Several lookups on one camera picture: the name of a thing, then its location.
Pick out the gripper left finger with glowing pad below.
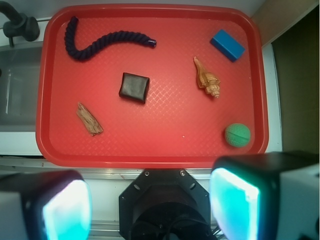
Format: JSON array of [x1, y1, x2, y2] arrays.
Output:
[[0, 170, 92, 240]]

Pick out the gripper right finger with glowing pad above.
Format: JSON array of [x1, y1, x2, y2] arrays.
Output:
[[209, 151, 320, 240]]

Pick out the dark blue twisted rope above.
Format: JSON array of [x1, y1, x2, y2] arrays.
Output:
[[65, 16, 158, 62]]

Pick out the green rubber ball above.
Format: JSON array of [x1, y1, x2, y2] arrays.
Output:
[[224, 123, 251, 148]]

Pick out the brown piece of wood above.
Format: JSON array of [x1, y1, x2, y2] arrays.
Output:
[[76, 102, 104, 136]]

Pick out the brown spiral seashell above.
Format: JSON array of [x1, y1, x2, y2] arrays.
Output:
[[193, 56, 221, 99]]

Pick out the black square leather pouch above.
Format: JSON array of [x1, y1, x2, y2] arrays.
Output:
[[118, 72, 150, 104]]

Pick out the grey toy sink basin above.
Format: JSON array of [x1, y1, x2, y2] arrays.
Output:
[[0, 45, 42, 132]]

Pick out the brown cardboard panel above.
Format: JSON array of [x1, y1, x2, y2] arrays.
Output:
[[257, 0, 320, 153]]

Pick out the red plastic tray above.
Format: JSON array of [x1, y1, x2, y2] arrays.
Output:
[[35, 4, 269, 169]]

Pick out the blue rectangular block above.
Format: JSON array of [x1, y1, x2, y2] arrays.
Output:
[[210, 29, 245, 62]]

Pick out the grey toy faucet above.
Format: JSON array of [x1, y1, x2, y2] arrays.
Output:
[[0, 0, 40, 48]]

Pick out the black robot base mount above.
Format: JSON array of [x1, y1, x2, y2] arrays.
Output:
[[118, 169, 215, 240]]

